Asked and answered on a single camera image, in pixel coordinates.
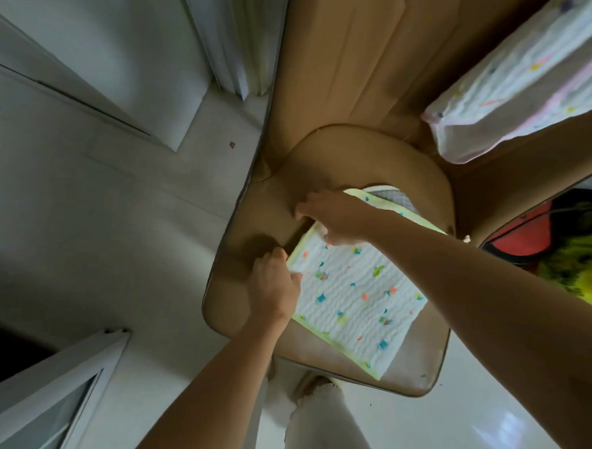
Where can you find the person's left hand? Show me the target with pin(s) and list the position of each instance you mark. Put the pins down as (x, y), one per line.
(273, 290)

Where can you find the person's right forearm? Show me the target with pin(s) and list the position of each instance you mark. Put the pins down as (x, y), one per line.
(494, 311)

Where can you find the person's right hand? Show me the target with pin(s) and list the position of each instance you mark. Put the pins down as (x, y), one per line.
(341, 217)

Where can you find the brown leather chair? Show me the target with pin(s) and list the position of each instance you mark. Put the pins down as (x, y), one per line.
(359, 61)

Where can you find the red and black round appliance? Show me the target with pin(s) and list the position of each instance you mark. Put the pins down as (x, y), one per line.
(523, 238)

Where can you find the white framed glass door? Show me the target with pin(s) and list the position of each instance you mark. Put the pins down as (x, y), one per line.
(45, 382)

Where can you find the yellow-green plastic bag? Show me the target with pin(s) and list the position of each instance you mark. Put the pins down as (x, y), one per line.
(581, 256)

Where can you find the white cabinet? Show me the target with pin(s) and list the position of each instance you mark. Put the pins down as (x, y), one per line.
(112, 48)

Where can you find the white door frame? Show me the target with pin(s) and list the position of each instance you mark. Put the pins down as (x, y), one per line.
(227, 30)

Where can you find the green-edged white cloth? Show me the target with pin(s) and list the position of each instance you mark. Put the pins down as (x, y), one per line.
(361, 309)

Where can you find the person's left forearm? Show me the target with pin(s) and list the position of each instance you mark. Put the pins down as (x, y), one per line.
(207, 400)

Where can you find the pink-edged white cloth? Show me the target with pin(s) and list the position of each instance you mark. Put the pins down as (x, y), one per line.
(506, 79)

